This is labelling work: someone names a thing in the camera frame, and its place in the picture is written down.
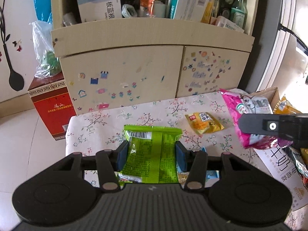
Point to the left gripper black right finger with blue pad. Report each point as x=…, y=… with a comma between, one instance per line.
x=194, y=162

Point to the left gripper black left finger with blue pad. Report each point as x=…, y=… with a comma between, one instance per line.
x=108, y=162

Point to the small yellow snack packet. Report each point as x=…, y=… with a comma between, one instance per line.
x=203, y=123

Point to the green snack bag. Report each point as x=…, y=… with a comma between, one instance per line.
x=151, y=155

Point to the pink snack bag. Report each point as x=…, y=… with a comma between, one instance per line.
x=239, y=104

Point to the light blue snack bag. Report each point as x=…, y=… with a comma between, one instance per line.
x=212, y=175

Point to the yellow snack bag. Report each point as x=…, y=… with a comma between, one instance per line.
x=284, y=107

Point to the cardboard box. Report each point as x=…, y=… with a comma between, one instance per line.
x=287, y=166

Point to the floral tablecloth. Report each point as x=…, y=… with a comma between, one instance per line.
x=95, y=131

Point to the red gift box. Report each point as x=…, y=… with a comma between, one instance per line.
x=53, y=103

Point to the beige wooden cabinet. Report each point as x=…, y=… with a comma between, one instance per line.
x=121, y=62

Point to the clear plastic bag with greens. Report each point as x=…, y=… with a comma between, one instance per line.
x=48, y=64

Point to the green glass bottle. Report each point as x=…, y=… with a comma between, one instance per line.
x=238, y=13

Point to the white teal carton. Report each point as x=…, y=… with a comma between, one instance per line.
x=188, y=10

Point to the white blue medicine box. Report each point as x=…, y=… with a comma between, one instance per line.
x=94, y=10

